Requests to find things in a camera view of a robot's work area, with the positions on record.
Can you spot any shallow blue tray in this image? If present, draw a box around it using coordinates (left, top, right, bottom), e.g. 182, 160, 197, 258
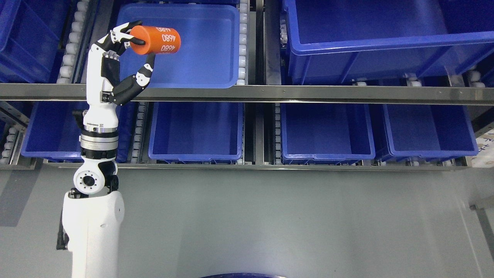
117, 3, 240, 88

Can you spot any white printed sign board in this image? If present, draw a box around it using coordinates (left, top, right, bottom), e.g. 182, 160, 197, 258
471, 129, 494, 168

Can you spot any blue bin top left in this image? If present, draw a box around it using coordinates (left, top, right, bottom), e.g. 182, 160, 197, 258
0, 0, 71, 83

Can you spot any orange cylindrical capacitor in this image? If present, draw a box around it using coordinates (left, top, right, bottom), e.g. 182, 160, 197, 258
129, 26, 181, 55

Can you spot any large blue bin top right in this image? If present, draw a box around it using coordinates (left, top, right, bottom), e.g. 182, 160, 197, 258
282, 0, 494, 85

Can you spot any metal shelf rack frame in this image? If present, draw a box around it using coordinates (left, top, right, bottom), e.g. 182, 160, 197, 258
0, 0, 494, 170

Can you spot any blue robot base edge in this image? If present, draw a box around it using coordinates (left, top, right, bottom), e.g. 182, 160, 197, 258
203, 272, 284, 278

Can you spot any blue bin lower centre right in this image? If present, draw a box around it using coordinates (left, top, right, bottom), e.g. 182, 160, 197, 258
280, 103, 376, 165

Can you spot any blue bin lower far right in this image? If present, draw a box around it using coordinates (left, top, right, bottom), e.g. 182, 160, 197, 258
369, 104, 479, 162

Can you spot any blue bin lower far left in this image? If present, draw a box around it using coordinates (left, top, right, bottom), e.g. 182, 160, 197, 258
21, 102, 138, 163

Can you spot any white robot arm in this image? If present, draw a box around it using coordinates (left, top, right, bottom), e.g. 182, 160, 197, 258
61, 124, 125, 278

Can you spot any blue bin lower centre left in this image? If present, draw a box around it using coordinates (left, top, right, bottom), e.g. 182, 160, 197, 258
148, 102, 244, 163

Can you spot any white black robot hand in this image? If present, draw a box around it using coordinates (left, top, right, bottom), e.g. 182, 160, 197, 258
81, 20, 156, 133

